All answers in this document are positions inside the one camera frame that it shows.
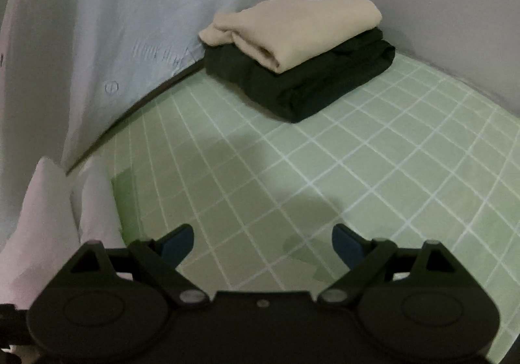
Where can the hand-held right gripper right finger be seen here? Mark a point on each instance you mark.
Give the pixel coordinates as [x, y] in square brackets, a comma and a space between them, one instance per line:
[345, 244]

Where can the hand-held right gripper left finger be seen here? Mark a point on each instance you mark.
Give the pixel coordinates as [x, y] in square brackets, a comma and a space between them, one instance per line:
[178, 243]

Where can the white garment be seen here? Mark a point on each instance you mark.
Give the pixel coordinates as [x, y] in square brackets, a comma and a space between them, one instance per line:
[44, 226]

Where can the green grid mat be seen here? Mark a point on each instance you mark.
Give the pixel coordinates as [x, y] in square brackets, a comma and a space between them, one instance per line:
[325, 165]

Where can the black folded garment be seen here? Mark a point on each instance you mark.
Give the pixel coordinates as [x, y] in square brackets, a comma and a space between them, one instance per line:
[317, 83]

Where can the beige folded garment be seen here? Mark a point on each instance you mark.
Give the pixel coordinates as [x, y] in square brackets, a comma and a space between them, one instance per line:
[292, 29]

